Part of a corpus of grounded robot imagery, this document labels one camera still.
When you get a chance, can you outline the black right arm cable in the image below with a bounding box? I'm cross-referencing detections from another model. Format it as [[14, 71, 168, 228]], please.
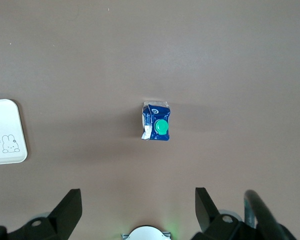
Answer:
[[243, 189, 297, 240]]

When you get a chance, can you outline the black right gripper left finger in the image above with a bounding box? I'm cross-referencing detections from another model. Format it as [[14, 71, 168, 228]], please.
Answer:
[[0, 188, 83, 240]]

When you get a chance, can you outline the blue white milk carton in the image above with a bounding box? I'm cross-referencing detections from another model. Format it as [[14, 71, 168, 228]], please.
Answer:
[[141, 100, 172, 142]]

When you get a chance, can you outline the brown table mat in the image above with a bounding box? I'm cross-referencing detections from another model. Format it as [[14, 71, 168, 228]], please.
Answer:
[[0, 0, 300, 240]]

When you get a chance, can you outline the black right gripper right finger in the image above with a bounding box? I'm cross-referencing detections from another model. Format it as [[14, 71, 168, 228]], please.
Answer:
[[191, 187, 256, 240]]

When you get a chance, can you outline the cream tray with rabbit print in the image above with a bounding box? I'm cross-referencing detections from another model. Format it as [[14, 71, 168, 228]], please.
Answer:
[[0, 98, 29, 166]]

